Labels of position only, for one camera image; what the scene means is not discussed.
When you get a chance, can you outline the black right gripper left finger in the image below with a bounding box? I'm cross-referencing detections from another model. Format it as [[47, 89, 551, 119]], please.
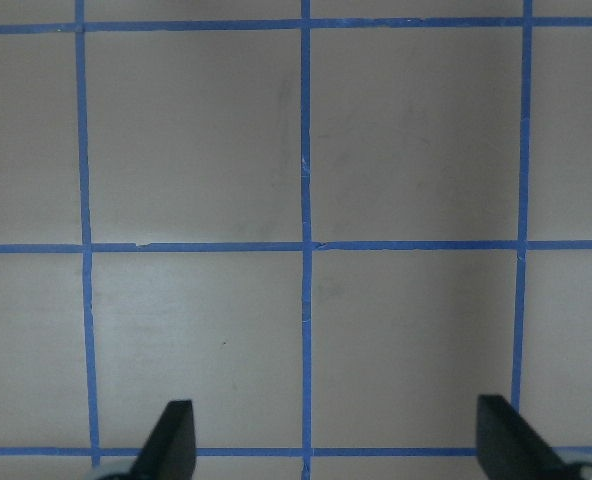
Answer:
[[130, 400, 197, 480]]

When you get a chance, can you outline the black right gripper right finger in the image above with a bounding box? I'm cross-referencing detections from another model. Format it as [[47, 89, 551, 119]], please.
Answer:
[[476, 394, 569, 480]]

